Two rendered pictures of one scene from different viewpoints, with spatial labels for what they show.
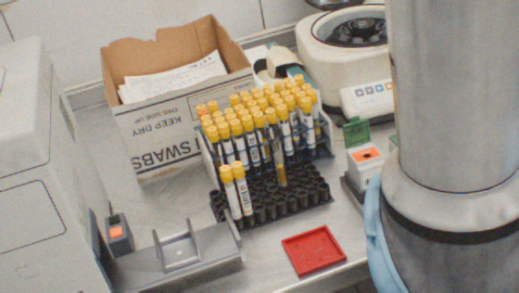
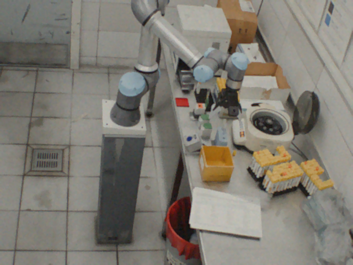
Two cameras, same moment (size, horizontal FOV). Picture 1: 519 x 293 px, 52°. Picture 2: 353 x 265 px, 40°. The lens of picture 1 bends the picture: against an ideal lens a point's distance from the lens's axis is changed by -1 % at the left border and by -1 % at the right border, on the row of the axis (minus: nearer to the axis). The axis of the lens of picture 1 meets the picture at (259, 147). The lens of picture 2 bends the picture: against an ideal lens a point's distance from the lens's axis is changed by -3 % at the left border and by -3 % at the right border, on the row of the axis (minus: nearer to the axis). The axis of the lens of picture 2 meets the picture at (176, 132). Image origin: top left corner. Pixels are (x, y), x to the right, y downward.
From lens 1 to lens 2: 2.47 m
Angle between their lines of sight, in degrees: 66
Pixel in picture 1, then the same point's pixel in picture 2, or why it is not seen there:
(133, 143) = not seen: hidden behind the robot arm
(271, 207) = (198, 97)
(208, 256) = (182, 81)
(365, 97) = (238, 123)
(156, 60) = (280, 82)
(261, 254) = (185, 95)
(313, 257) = (180, 101)
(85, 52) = (285, 64)
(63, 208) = not seen: hidden behind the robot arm
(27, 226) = not seen: hidden behind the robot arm
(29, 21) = (286, 43)
